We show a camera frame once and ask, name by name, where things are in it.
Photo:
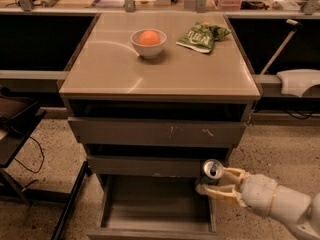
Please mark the green chip bag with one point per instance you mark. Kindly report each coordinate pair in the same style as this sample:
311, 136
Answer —
202, 36

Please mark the orange fruit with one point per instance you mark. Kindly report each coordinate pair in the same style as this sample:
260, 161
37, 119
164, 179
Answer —
149, 38

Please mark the middle grey drawer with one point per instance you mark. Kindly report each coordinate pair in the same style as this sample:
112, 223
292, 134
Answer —
146, 166

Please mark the grey drawer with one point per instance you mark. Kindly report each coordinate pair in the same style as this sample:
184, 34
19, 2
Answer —
146, 166
89, 130
154, 208

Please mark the bottom grey drawer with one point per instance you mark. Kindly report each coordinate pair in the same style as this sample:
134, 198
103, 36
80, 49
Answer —
154, 208

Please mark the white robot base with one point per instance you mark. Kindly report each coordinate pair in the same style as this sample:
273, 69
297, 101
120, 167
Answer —
296, 82

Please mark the grey drawer cabinet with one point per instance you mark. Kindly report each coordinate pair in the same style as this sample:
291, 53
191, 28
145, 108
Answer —
109, 79

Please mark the red bull can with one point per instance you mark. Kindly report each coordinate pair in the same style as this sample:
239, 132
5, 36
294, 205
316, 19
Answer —
212, 172

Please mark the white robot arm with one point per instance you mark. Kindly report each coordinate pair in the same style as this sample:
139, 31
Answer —
299, 213

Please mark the white stick tool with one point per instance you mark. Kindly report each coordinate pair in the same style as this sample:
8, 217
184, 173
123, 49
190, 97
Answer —
295, 26

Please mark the white ceramic bowl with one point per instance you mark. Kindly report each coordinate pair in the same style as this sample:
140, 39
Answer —
148, 51

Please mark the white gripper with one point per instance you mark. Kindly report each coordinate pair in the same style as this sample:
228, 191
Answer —
258, 191

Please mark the black side cart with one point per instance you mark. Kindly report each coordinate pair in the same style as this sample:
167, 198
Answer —
19, 117

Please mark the top grey drawer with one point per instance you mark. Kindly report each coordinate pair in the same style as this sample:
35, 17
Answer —
89, 130

